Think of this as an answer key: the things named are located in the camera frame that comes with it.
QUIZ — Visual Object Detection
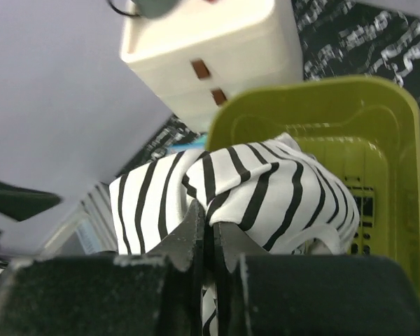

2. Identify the white cable duct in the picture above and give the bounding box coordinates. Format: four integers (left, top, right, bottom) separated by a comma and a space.
41, 183, 118, 256

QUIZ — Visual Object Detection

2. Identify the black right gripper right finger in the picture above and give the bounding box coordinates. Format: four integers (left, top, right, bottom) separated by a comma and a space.
213, 223, 420, 335

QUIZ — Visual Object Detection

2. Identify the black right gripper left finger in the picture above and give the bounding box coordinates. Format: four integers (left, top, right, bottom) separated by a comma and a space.
0, 202, 205, 335

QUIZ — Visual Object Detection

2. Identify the black white striped tank top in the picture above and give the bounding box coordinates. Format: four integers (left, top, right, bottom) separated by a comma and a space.
108, 132, 361, 336

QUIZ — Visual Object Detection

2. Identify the olive green plastic basket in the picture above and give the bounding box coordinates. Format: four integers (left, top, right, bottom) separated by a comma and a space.
206, 76, 420, 297

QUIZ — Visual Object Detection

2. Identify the dark green mug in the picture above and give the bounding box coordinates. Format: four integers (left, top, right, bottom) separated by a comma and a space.
106, 0, 179, 19

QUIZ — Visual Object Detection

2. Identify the white drawer unit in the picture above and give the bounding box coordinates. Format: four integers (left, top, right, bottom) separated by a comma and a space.
120, 0, 303, 132

